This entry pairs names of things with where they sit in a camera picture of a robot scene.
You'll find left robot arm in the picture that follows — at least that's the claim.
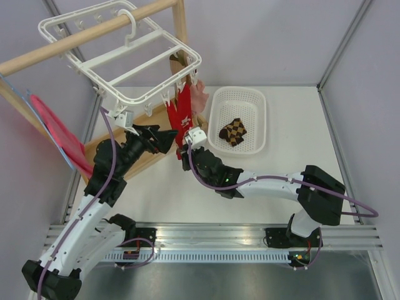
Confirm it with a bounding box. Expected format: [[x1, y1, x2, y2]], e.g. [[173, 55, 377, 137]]
[[22, 125, 178, 299]]

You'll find brown sock behind post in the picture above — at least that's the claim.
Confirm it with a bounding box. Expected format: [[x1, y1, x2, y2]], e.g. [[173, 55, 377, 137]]
[[169, 53, 192, 86]]

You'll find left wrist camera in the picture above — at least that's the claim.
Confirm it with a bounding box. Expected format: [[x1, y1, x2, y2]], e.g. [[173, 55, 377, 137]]
[[100, 107, 139, 136]]

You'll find white clip sock hanger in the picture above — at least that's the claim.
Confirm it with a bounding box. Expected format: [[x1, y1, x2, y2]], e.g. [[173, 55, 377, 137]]
[[37, 1, 202, 113]]

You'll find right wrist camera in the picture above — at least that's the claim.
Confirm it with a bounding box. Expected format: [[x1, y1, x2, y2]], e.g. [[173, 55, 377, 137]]
[[184, 126, 207, 149]]

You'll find pink cloth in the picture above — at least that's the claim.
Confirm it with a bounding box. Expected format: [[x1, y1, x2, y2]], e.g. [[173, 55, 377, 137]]
[[30, 94, 93, 179]]

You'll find red sock white print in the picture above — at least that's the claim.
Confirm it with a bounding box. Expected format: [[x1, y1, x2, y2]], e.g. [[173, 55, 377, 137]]
[[176, 84, 193, 148]]

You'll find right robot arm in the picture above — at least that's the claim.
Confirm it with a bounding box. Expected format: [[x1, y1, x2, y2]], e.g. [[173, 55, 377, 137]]
[[181, 146, 346, 248]]

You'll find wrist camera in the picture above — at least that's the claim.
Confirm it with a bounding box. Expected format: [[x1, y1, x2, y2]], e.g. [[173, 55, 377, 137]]
[[184, 126, 207, 149], [100, 107, 139, 136]]

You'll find wooden drying rack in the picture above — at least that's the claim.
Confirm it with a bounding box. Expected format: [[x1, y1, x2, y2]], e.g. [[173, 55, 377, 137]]
[[1, 1, 208, 180]]

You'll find pink sock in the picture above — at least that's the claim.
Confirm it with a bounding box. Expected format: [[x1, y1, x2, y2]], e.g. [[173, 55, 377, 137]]
[[190, 79, 209, 114]]

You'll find white perforated plastic basket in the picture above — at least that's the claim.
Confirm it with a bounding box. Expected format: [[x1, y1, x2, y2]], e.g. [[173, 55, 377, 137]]
[[207, 86, 268, 157]]

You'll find brown argyle sock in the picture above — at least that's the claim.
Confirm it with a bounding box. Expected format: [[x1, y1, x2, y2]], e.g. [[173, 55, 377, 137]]
[[219, 118, 247, 147]]

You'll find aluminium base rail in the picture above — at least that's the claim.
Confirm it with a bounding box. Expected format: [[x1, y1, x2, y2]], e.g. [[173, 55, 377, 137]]
[[43, 222, 384, 251]]

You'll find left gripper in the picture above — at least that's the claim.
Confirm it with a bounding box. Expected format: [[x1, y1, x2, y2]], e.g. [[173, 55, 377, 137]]
[[116, 124, 178, 178]]

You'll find white slotted cable duct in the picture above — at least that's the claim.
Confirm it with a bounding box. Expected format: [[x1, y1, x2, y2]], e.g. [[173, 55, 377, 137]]
[[101, 250, 291, 264]]

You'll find plain red sock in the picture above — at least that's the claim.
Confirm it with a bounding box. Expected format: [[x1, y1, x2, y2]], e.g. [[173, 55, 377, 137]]
[[166, 99, 183, 160]]

